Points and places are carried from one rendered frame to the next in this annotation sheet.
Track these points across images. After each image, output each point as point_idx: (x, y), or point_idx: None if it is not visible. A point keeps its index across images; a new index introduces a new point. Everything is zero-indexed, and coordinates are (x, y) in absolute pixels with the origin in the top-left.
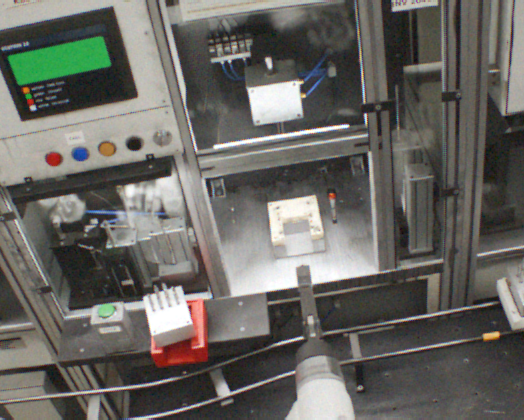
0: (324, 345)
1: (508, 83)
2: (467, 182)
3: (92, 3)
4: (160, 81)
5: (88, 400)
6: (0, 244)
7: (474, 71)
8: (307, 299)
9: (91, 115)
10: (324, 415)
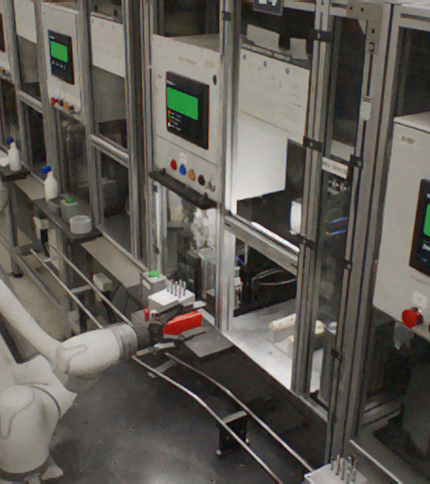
0: (143, 329)
1: (375, 276)
2: (348, 355)
3: (202, 77)
4: (217, 146)
5: None
6: (148, 203)
7: (362, 252)
8: (168, 305)
9: (191, 148)
10: (81, 337)
